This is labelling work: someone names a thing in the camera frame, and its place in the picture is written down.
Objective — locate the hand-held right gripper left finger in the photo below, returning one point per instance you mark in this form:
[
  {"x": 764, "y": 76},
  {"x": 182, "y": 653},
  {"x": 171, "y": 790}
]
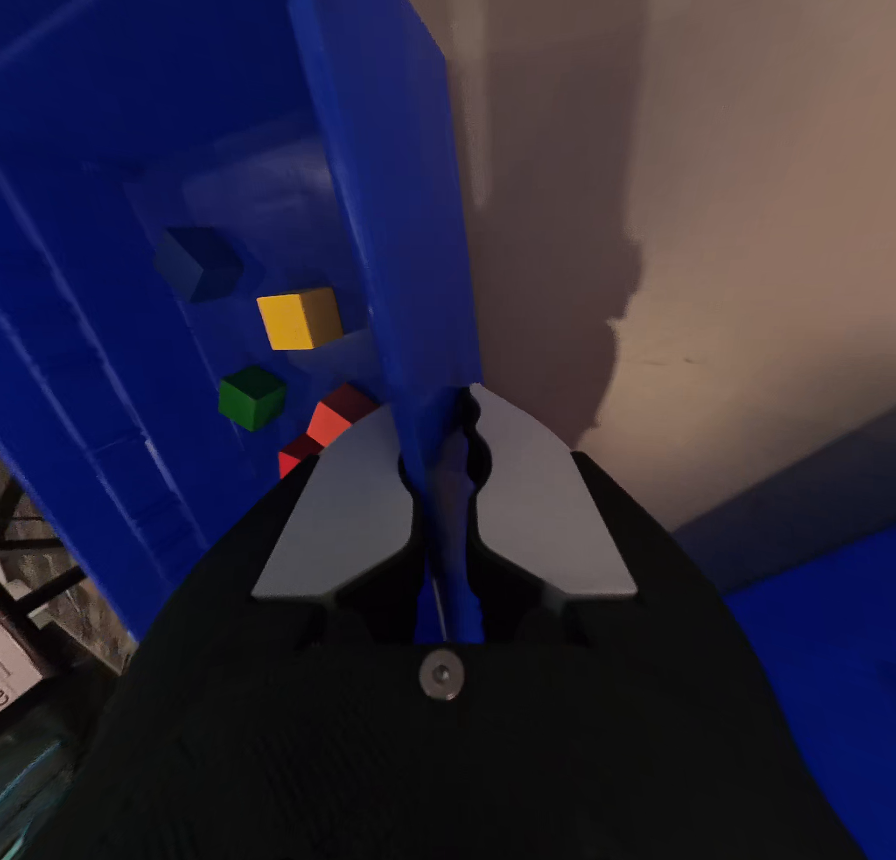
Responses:
[{"x": 343, "y": 517}]

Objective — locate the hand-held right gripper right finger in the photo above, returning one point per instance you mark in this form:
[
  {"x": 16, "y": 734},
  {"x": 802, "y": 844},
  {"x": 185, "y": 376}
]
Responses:
[{"x": 546, "y": 510}]

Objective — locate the red wooden cube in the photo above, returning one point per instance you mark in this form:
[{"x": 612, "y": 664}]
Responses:
[{"x": 294, "y": 457}]

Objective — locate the orange wooden cube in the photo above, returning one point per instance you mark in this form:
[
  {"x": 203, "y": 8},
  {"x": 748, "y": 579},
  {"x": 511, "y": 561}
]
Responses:
[{"x": 332, "y": 419}]

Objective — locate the green wooden cube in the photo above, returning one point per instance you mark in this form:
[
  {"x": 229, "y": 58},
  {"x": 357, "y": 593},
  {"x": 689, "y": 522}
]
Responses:
[{"x": 248, "y": 398}]

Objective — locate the yellow wooden cube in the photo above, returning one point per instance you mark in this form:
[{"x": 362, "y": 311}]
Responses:
[{"x": 294, "y": 321}]

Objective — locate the blue wooden cube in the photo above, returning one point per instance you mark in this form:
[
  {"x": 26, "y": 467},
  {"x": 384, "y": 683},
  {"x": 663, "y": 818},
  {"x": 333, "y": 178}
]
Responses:
[{"x": 196, "y": 265}]

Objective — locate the blue plastic bin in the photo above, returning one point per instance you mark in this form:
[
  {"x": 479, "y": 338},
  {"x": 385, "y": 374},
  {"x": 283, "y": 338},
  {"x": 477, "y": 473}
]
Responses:
[
  {"x": 105, "y": 104},
  {"x": 840, "y": 664}
]

